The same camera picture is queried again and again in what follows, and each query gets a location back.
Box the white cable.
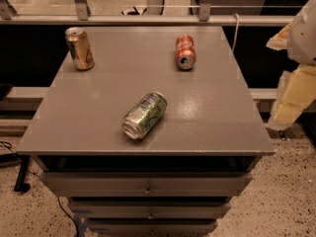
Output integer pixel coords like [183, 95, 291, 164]
[231, 13, 241, 52]

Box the metal railing frame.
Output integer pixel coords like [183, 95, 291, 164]
[0, 0, 307, 26]

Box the black stand leg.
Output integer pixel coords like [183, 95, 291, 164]
[14, 156, 31, 193]

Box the black floor cable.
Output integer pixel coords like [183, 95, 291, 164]
[0, 140, 81, 237]

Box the orange gold soda can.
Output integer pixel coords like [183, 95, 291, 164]
[65, 27, 95, 71]

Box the grey drawer cabinet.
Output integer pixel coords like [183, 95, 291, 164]
[18, 27, 274, 235]

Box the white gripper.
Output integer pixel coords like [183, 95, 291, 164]
[266, 0, 316, 130]

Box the green soda can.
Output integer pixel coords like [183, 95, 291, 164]
[121, 92, 167, 140]

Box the red soda can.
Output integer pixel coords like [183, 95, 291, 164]
[176, 35, 197, 70]

